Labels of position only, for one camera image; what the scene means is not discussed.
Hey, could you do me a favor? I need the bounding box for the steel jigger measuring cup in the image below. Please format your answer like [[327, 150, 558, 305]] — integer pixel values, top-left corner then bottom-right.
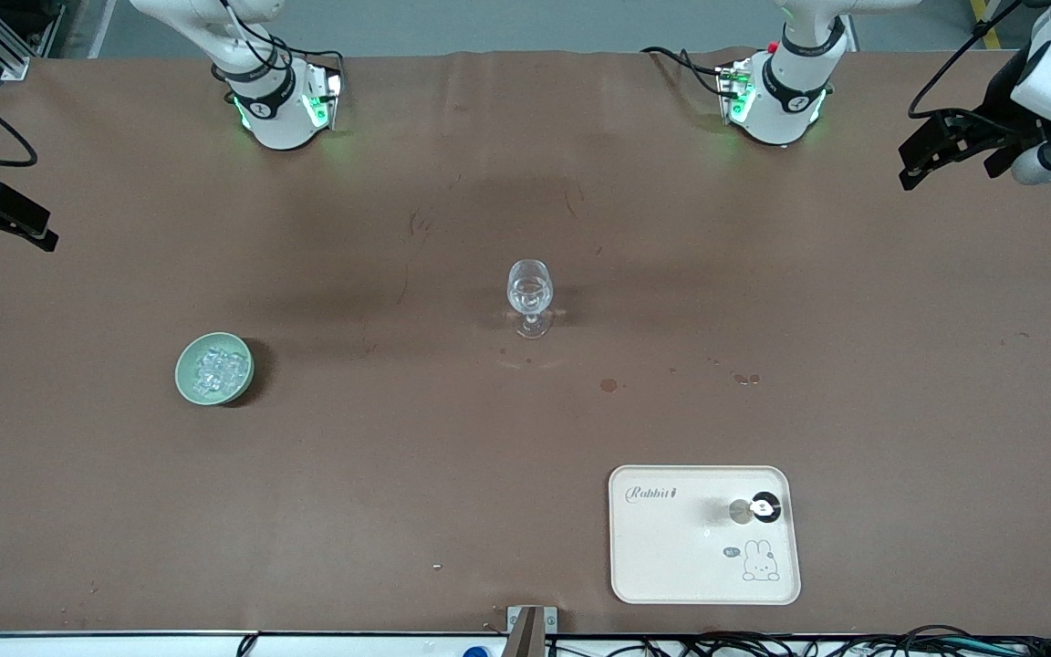
[[728, 491, 782, 527]]

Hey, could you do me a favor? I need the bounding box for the clear ice cubes pile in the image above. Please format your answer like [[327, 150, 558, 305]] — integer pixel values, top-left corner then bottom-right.
[[193, 347, 248, 398]]

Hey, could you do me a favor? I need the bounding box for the clear wine glass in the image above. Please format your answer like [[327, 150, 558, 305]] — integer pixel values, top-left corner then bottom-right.
[[506, 259, 554, 340]]

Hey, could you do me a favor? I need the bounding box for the green ceramic bowl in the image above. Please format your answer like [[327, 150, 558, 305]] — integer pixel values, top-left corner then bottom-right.
[[175, 332, 255, 406]]

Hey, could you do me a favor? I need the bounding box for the brown table cover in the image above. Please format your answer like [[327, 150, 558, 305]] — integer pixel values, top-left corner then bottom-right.
[[0, 50, 1051, 637]]

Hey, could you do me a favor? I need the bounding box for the cream rabbit print tray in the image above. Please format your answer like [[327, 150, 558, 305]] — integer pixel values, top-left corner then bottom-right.
[[609, 465, 802, 606]]

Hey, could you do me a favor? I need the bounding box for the aluminium frame profile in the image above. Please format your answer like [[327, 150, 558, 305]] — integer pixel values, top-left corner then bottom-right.
[[0, 0, 66, 81]]

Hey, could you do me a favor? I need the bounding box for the black left base cable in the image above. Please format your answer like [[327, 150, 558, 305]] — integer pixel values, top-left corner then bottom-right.
[[641, 46, 729, 97]]

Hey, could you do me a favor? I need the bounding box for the black base cable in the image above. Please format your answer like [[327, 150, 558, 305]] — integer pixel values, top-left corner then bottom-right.
[[641, 46, 729, 97], [211, 0, 345, 101]]

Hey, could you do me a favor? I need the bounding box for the black right base cable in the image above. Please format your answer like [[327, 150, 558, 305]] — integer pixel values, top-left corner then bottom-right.
[[211, 0, 345, 101]]

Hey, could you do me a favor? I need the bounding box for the black cable bundle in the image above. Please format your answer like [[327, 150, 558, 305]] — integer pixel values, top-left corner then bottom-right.
[[548, 625, 1051, 657]]

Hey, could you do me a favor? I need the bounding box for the grey metal bracket plate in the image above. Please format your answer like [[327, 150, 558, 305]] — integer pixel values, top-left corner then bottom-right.
[[506, 606, 558, 635]]

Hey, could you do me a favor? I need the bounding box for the brown camera post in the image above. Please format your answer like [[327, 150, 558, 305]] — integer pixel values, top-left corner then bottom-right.
[[503, 609, 546, 657]]

